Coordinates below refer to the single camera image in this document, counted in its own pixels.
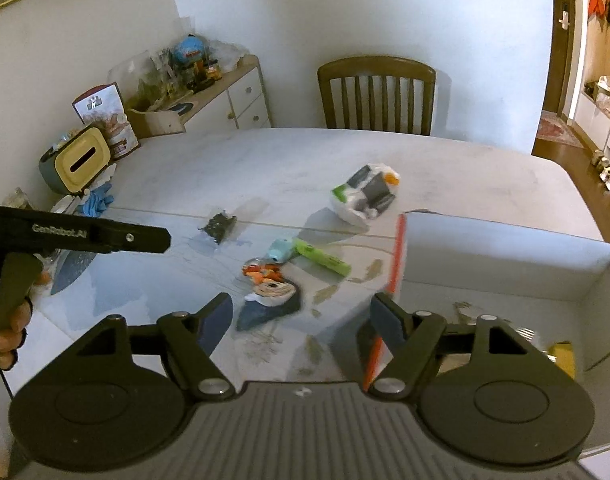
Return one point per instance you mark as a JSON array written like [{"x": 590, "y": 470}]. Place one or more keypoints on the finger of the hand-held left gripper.
[{"x": 140, "y": 240}]

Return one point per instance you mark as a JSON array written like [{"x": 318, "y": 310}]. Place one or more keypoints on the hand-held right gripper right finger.
[{"x": 390, "y": 322}]

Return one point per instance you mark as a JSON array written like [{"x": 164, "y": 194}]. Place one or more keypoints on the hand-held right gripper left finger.
[{"x": 217, "y": 320}]

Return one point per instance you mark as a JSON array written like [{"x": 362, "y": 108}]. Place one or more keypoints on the small dark green packet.
[{"x": 217, "y": 225}]

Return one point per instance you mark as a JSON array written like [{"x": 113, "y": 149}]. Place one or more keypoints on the green tube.
[{"x": 322, "y": 258}]

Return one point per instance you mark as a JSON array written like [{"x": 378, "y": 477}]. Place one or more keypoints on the white cardboard box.
[{"x": 485, "y": 260}]

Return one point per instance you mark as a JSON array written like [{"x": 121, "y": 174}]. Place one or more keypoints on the white plastic bag of packets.
[{"x": 360, "y": 205}]

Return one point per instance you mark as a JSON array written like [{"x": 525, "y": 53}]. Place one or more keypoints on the silver foil packet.
[{"x": 534, "y": 335}]

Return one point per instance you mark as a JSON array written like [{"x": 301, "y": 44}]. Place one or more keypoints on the person's left hand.
[{"x": 7, "y": 340}]

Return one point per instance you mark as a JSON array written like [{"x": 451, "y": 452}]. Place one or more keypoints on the blue gloves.
[{"x": 97, "y": 200}]

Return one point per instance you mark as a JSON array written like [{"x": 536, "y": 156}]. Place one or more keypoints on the yellow and green tissue box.
[{"x": 82, "y": 160}]

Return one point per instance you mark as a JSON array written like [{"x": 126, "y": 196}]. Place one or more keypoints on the open cardboard box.
[{"x": 157, "y": 122}]

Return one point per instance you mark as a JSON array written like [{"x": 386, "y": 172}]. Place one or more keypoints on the red and white snack bag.
[{"x": 102, "y": 105}]

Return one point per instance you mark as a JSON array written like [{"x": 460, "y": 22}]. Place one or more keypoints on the white wooden sideboard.
[{"x": 245, "y": 95}]

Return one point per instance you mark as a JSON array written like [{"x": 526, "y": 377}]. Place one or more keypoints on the orange lidded jar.
[{"x": 213, "y": 69}]

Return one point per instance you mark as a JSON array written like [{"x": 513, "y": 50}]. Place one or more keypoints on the blue globe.
[{"x": 189, "y": 49}]

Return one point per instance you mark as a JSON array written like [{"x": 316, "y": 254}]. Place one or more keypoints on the red patterned rug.
[{"x": 555, "y": 132}]

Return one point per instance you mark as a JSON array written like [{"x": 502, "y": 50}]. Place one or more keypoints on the brown wooden chair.
[{"x": 375, "y": 67}]

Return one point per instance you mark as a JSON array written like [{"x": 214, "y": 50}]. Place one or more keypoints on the brown wooden door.
[{"x": 560, "y": 70}]

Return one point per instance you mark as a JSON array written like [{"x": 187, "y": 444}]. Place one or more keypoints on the white wall cabinet unit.
[{"x": 592, "y": 115}]

